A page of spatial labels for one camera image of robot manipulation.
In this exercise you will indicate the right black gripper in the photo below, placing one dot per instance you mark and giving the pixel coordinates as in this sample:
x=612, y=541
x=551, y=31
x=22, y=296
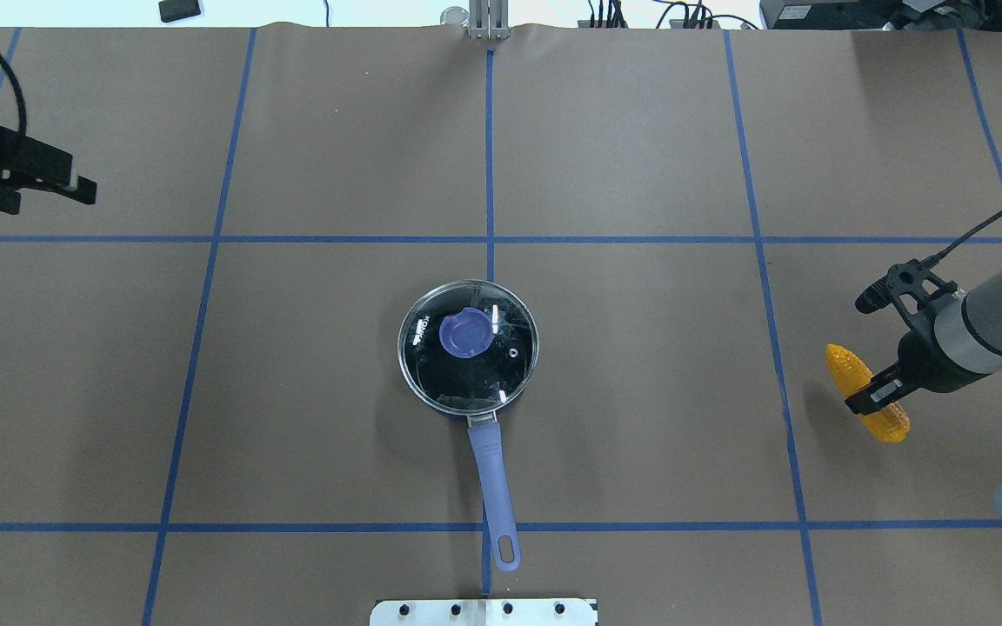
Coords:
x=925, y=358

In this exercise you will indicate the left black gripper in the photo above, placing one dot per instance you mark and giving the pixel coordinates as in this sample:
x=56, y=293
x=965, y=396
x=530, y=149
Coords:
x=17, y=165

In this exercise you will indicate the yellow plastic corn cob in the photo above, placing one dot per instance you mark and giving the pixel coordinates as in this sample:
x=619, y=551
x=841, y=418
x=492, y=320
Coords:
x=888, y=423

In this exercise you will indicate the glass pot lid blue knob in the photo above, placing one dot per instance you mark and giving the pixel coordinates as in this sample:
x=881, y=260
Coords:
x=468, y=348

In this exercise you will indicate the small black device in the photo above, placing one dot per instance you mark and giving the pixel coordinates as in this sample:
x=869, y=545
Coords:
x=172, y=11

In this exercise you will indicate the dark blue saucepan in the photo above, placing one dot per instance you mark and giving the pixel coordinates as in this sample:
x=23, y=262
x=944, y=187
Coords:
x=487, y=444

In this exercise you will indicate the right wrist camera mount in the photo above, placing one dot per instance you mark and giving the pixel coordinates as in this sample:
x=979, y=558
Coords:
x=914, y=290

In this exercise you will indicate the aluminium frame post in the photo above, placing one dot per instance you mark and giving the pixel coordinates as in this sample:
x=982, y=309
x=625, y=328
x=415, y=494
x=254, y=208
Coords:
x=488, y=20

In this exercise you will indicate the white camera mast base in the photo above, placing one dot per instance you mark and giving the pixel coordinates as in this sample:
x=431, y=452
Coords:
x=487, y=611

